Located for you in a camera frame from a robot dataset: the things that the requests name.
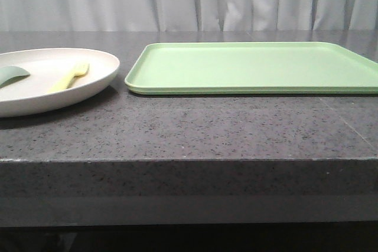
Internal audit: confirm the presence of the yellow plastic fork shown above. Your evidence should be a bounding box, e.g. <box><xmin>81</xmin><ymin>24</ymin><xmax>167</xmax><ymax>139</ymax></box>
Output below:
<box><xmin>47</xmin><ymin>63</ymin><xmax>89</xmax><ymax>93</ymax></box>

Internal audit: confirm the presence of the beige round plate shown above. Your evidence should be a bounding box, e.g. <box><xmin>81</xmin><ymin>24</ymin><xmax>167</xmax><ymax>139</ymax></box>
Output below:
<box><xmin>1</xmin><ymin>48</ymin><xmax>120</xmax><ymax>117</ymax></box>

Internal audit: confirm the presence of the light green serving tray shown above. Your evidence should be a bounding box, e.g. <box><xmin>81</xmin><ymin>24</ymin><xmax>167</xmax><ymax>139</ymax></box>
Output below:
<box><xmin>125</xmin><ymin>42</ymin><xmax>377</xmax><ymax>95</ymax></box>

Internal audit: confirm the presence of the teal green spoon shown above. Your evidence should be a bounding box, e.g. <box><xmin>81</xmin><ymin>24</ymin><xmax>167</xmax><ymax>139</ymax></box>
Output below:
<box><xmin>1</xmin><ymin>66</ymin><xmax>30</xmax><ymax>87</ymax></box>

